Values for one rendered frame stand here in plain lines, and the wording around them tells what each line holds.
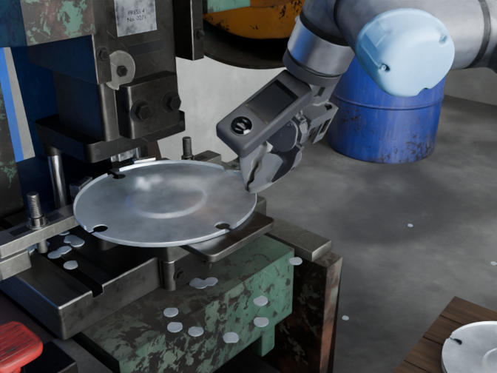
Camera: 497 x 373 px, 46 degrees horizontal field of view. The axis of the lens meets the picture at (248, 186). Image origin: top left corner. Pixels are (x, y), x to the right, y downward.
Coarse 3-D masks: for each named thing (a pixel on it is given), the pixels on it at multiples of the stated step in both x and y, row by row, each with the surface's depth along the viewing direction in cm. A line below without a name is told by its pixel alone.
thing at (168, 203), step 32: (96, 192) 96; (128, 192) 96; (160, 192) 95; (192, 192) 95; (224, 192) 96; (256, 192) 95; (96, 224) 87; (128, 224) 87; (160, 224) 87; (192, 224) 87
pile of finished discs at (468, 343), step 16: (464, 336) 126; (480, 336) 126; (496, 336) 126; (448, 352) 121; (464, 352) 121; (480, 352) 121; (496, 352) 120; (448, 368) 117; (464, 368) 117; (480, 368) 117; (496, 368) 116
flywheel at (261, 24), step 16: (256, 0) 113; (272, 0) 111; (288, 0) 107; (304, 0) 103; (208, 16) 121; (224, 16) 118; (240, 16) 115; (256, 16) 112; (272, 16) 109; (288, 16) 107; (240, 32) 116; (256, 32) 113; (272, 32) 110; (288, 32) 108
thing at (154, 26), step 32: (128, 0) 82; (160, 0) 87; (128, 32) 84; (160, 32) 88; (128, 64) 84; (160, 64) 90; (64, 96) 90; (96, 96) 84; (128, 96) 84; (160, 96) 88; (96, 128) 87; (128, 128) 86; (160, 128) 90
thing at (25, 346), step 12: (12, 324) 70; (0, 336) 68; (12, 336) 67; (24, 336) 67; (36, 336) 68; (0, 348) 66; (12, 348) 66; (24, 348) 66; (36, 348) 66; (0, 360) 64; (12, 360) 64; (24, 360) 65; (0, 372) 64; (12, 372) 68
